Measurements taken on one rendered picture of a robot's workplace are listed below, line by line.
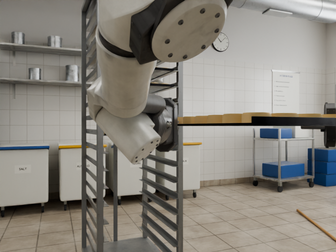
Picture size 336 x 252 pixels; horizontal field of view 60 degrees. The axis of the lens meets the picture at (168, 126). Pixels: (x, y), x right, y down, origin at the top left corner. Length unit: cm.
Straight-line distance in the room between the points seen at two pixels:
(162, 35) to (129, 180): 350
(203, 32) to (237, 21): 514
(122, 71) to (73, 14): 416
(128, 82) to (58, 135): 388
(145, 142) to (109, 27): 21
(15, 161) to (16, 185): 27
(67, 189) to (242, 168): 295
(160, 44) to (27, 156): 336
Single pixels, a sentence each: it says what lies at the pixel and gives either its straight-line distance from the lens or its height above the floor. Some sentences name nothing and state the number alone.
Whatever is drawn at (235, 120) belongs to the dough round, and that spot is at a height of 101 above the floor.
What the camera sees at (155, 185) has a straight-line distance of 200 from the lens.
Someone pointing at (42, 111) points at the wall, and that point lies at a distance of 422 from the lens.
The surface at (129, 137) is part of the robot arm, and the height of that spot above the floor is 98.
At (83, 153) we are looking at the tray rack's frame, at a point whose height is 81.
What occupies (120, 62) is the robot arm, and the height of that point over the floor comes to 107.
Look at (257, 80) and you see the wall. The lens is 543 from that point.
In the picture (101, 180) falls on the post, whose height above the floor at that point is 72.
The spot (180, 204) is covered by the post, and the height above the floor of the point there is 55.
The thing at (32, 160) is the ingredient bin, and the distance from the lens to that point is 359.
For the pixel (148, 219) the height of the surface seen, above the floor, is 32.
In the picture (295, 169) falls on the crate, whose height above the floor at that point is 30.
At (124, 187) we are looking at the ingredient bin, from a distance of 373.
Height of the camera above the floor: 100
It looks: level
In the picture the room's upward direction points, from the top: straight up
